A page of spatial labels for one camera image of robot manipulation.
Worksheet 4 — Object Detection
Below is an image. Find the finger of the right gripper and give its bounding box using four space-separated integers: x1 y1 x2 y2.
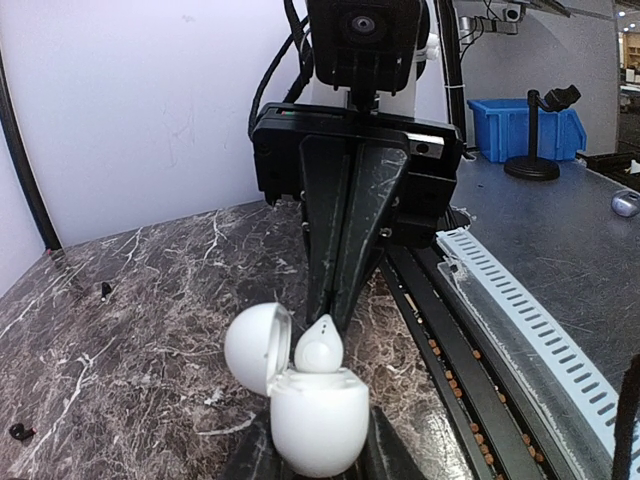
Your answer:
300 135 350 319
331 141 409 331

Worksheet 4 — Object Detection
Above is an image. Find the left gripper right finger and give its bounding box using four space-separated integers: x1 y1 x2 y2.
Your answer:
360 408 421 480

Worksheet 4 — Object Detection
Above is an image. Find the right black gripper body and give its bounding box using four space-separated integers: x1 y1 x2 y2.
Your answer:
250 103 463 248

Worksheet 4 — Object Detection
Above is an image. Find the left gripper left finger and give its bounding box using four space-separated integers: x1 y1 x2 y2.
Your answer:
218 435 276 480

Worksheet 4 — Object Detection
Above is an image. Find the white earbud charging case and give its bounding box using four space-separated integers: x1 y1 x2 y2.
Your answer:
224 303 370 478

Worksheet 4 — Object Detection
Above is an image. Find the white earbud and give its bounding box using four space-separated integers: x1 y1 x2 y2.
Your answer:
294 314 344 374

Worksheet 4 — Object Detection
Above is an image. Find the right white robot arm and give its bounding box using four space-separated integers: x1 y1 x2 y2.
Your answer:
248 1 464 331

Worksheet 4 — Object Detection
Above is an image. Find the blue plastic bin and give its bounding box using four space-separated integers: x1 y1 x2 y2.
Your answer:
467 98 587 163

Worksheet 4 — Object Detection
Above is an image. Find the black desk stand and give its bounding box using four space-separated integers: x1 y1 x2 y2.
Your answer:
503 85 582 182

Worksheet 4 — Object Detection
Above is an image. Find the grey round knob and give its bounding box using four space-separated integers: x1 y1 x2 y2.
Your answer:
611 190 640 218

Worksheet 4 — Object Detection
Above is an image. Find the black earbud left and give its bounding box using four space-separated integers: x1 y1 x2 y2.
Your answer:
101 282 113 301

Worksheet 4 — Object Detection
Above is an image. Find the black front frame rail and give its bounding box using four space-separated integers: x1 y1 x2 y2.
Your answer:
381 247 574 479

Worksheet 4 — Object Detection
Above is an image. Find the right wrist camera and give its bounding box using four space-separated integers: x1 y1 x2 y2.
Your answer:
306 1 423 93

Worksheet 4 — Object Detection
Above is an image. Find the white slotted cable duct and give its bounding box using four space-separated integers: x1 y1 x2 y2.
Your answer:
437 228 619 454

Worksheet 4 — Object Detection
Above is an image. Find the left black frame post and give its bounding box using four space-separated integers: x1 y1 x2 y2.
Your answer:
1 61 62 251

